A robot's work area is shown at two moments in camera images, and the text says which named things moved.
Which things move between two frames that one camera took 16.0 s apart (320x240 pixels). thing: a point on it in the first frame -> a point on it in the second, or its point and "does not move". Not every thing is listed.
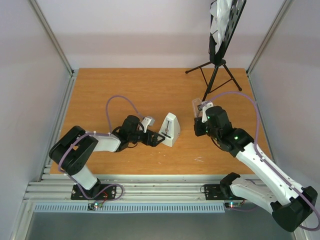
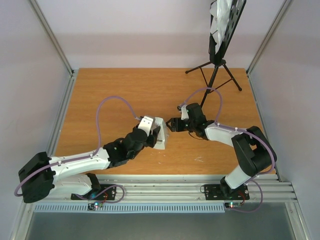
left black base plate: (110, 193) does not move
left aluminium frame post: (73, 73) does not move
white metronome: (170, 130) -> (162, 135)
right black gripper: (198, 128) -> (178, 124)
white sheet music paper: (220, 10) does not move
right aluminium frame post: (284, 7) does not move
